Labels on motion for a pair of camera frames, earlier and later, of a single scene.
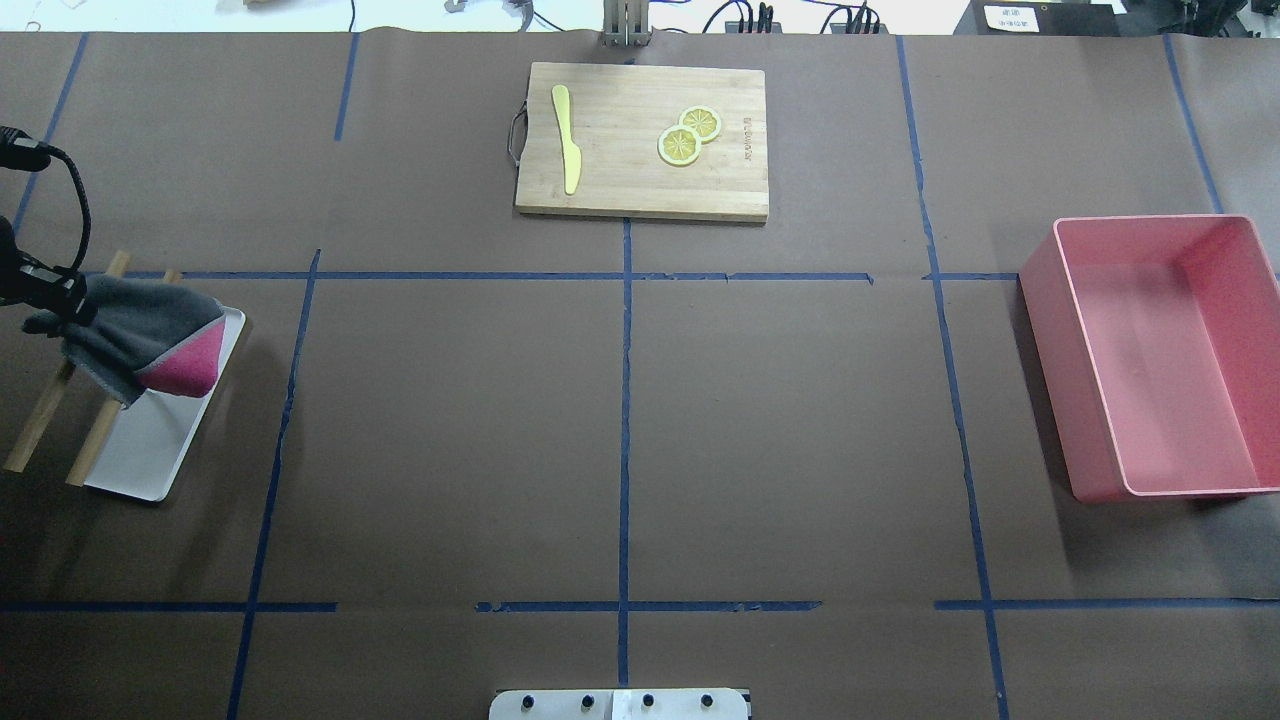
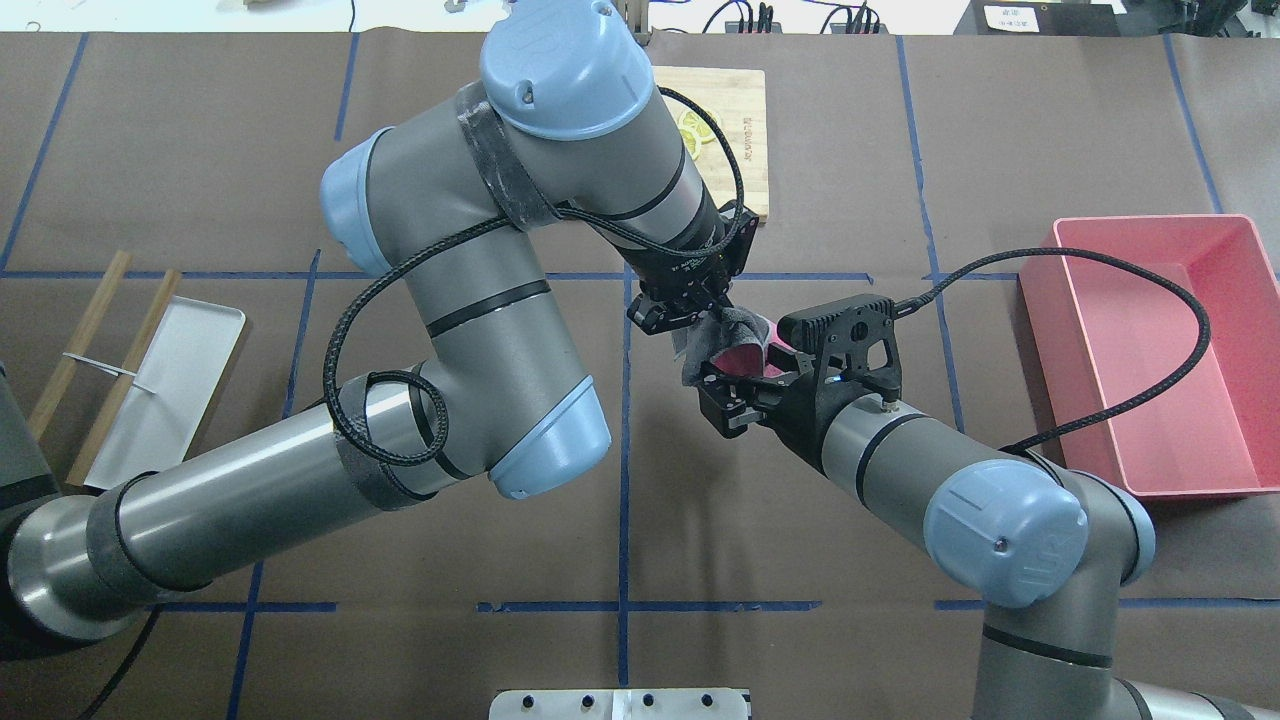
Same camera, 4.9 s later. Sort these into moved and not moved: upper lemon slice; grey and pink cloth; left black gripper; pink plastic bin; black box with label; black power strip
Moved: left black gripper; grey and pink cloth
Not moved: pink plastic bin; black power strip; black box with label; upper lemon slice
